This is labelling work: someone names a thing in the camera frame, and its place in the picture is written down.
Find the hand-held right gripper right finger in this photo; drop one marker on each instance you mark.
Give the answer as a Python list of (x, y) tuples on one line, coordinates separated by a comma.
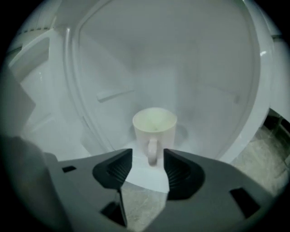
[(208, 199)]

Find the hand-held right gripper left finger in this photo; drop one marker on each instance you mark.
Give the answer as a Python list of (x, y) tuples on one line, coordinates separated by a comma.
[(90, 199)]

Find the white cup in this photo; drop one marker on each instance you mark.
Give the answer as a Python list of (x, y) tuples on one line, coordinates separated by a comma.
[(154, 131)]

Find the white water dispenser cabinet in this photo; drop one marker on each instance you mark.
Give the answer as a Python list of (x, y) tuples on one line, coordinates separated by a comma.
[(158, 56)]

